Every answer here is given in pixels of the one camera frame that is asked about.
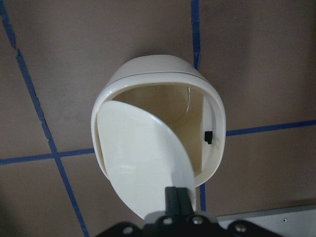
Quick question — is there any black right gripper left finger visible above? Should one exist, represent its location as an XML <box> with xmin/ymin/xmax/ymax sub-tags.
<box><xmin>165</xmin><ymin>187</ymin><xmax>179</xmax><ymax>215</ymax></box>

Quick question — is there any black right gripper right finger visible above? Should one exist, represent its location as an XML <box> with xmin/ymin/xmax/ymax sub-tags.
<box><xmin>176</xmin><ymin>188</ymin><xmax>194</xmax><ymax>216</ymax></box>

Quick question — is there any white trash can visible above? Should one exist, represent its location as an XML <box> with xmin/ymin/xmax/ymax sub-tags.
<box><xmin>91</xmin><ymin>55</ymin><xmax>226</xmax><ymax>219</ymax></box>

